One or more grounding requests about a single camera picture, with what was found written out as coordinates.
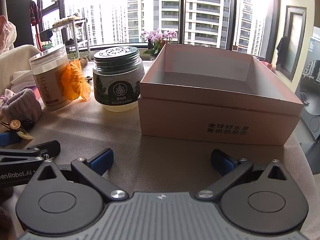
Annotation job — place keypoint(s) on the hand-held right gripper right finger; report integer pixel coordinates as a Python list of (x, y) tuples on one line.
[(222, 161)]

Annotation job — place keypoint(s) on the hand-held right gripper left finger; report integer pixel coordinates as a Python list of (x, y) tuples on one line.
[(101, 161)]

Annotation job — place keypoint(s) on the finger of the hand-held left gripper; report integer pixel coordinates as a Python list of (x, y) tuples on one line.
[(8, 138), (48, 148)]

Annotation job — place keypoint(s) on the pink cardboard box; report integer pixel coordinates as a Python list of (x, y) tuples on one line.
[(215, 115)]

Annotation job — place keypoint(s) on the beige tablecloth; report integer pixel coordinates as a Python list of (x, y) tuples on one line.
[(150, 160)]

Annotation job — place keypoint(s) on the white folded cloth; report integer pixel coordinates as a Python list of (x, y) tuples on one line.
[(23, 80)]

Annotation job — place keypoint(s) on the clear plastic powder jar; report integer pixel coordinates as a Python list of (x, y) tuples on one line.
[(50, 85)]

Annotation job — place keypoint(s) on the orange fabric flower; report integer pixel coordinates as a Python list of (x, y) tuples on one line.
[(76, 82)]

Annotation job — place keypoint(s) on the beige sofa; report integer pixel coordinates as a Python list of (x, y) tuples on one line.
[(17, 57)]

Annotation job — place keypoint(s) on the green-lid glass jar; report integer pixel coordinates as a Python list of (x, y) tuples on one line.
[(117, 80)]

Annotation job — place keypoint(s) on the pink cloth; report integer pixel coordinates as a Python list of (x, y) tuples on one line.
[(6, 33)]

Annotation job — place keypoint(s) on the dark appliance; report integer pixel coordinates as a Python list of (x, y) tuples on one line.
[(310, 92)]

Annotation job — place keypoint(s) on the metal rack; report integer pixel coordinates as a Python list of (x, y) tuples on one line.
[(72, 30)]

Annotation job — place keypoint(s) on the black hanging cloth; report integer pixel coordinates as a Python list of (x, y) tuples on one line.
[(281, 51)]

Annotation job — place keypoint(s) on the dark hanging garment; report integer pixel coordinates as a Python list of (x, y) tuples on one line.
[(35, 12)]

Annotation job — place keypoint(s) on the pink orchid plant pot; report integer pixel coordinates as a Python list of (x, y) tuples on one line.
[(157, 36)]

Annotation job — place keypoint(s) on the framed wall mirror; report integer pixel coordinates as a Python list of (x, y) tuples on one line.
[(292, 42)]

